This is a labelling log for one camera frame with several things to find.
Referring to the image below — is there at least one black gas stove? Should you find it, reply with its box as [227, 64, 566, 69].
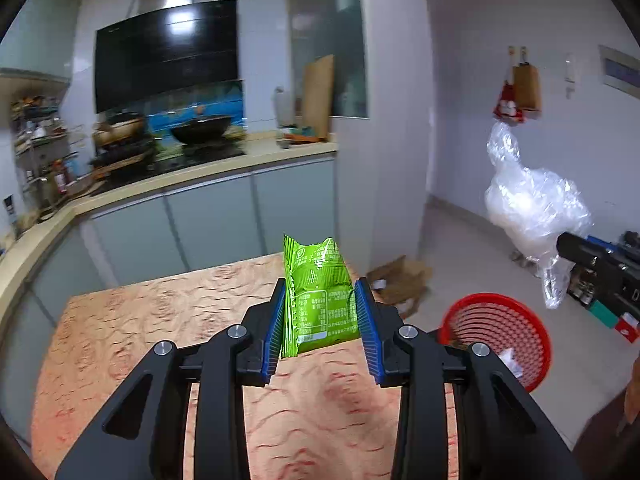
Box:
[90, 142, 248, 178]

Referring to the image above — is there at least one red plastic mesh basket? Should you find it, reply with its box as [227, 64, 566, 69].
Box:
[439, 292, 553, 393]

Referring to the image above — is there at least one clear plastic bottle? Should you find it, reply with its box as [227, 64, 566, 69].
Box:
[274, 86, 293, 128]

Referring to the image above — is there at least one cardboard box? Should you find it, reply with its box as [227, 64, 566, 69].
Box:
[365, 255, 433, 318]

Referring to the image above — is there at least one kitchen counter with cabinets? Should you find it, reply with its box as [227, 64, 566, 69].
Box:
[0, 137, 338, 441]

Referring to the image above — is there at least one shoe rack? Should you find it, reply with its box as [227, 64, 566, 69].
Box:
[570, 260, 640, 346]

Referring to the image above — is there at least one person's right forearm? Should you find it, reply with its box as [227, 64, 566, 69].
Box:
[572, 360, 640, 463]

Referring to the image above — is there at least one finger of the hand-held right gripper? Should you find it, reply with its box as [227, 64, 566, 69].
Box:
[556, 231, 618, 273]

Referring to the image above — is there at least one black wok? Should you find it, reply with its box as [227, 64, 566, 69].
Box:
[170, 115, 235, 147]

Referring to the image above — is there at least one floral orange tablecloth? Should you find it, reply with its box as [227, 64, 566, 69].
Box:
[30, 252, 463, 480]

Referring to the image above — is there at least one wooden cutting board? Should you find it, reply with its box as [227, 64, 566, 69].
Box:
[301, 54, 335, 141]

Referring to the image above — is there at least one green snack packet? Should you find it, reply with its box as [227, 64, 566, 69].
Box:
[281, 234, 362, 358]

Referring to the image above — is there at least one black range hood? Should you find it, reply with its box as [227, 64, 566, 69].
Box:
[94, 0, 240, 115]

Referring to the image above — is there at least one brown paper bag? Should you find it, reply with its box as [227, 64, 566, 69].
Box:
[512, 47, 543, 113]

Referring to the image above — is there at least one metal spice rack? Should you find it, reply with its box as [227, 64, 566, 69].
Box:
[10, 95, 81, 211]

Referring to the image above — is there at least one frosted glass window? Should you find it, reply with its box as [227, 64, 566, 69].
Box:
[285, 0, 371, 120]

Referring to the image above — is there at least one red wall hanging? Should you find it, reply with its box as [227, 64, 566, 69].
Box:
[492, 77, 526, 125]

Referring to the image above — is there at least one clear plastic bag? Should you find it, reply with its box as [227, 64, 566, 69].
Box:
[484, 121, 593, 311]

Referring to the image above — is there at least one golden frying pan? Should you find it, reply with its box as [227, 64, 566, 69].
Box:
[92, 112, 148, 147]

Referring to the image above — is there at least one blue scenic backsplash panel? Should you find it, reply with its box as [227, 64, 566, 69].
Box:
[145, 80, 246, 142]

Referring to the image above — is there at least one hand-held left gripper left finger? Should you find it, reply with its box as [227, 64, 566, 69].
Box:
[54, 276, 288, 480]

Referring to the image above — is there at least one white tissue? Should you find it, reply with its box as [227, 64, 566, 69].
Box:
[495, 347, 526, 378]

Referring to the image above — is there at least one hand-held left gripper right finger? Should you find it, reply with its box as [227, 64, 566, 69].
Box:
[354, 276, 586, 480]

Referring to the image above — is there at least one orange plastic dish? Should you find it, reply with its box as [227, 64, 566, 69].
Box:
[277, 127, 328, 148]

